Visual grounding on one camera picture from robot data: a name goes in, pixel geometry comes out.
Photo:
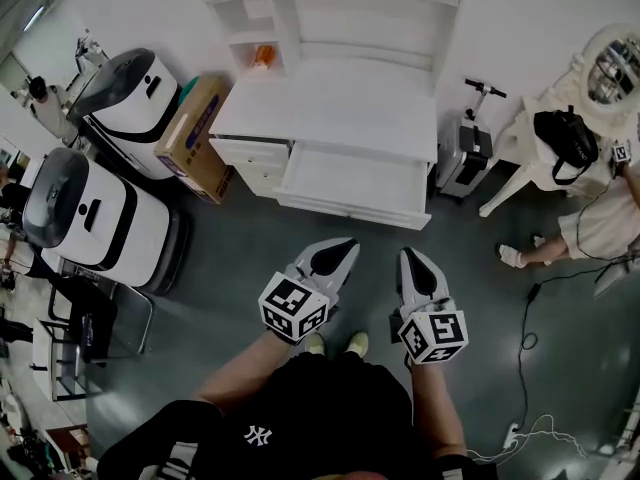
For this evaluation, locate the white metal rack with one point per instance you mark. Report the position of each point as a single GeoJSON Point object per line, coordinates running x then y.
{"type": "Point", "coordinates": [55, 363]}

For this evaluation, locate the white delivery robot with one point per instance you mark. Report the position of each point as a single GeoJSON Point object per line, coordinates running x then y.
{"type": "Point", "coordinates": [110, 228]}
{"type": "Point", "coordinates": [135, 103]}

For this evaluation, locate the white power strip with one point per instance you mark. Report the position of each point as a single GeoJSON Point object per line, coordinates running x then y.
{"type": "Point", "coordinates": [511, 434]}

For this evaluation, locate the person's right pale shoe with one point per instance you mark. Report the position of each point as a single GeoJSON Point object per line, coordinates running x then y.
{"type": "Point", "coordinates": [357, 342]}

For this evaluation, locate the person's right forearm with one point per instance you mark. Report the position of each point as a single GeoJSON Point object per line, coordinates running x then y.
{"type": "Point", "coordinates": [440, 408]}

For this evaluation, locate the person's left pale shoe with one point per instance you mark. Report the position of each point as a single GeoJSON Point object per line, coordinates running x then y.
{"type": "Point", "coordinates": [315, 344]}

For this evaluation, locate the white vanity table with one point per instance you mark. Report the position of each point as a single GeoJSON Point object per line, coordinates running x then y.
{"type": "Point", "coordinates": [520, 143]}

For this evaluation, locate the white desk drawer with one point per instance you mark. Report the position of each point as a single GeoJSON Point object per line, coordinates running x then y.
{"type": "Point", "coordinates": [350, 180]}

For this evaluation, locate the black bag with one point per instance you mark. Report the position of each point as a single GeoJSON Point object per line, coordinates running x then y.
{"type": "Point", "coordinates": [565, 138]}

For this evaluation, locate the oval white-framed mirror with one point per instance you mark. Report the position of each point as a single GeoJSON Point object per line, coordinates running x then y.
{"type": "Point", "coordinates": [612, 70]}

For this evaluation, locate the person's black t-shirt torso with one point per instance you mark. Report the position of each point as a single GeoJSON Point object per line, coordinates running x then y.
{"type": "Point", "coordinates": [310, 418]}

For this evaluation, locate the black metal chair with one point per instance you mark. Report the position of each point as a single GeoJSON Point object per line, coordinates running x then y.
{"type": "Point", "coordinates": [95, 318]}

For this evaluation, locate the white desk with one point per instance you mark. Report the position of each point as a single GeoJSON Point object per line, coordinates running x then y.
{"type": "Point", "coordinates": [330, 103]}

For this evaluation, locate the white shelf hutch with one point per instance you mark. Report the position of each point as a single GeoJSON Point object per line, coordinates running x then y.
{"type": "Point", "coordinates": [360, 18]}

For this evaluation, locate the orange item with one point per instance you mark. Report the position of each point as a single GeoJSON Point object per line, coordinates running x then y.
{"type": "Point", "coordinates": [264, 55]}

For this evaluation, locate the person's pale shoe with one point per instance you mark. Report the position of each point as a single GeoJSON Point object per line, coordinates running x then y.
{"type": "Point", "coordinates": [357, 342]}
{"type": "Point", "coordinates": [315, 344]}

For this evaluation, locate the brown cardboard box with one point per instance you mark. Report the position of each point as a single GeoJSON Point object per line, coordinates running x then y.
{"type": "Point", "coordinates": [192, 138]}

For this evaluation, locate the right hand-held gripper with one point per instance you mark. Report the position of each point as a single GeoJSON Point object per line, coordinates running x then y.
{"type": "Point", "coordinates": [425, 313]}

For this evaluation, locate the person's left forearm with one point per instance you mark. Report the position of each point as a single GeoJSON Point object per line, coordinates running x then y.
{"type": "Point", "coordinates": [245, 373]}

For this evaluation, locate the silver suitcase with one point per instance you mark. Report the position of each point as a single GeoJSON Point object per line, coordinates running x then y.
{"type": "Point", "coordinates": [465, 158]}

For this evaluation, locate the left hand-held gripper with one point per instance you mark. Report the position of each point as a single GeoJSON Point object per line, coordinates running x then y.
{"type": "Point", "coordinates": [315, 273]}

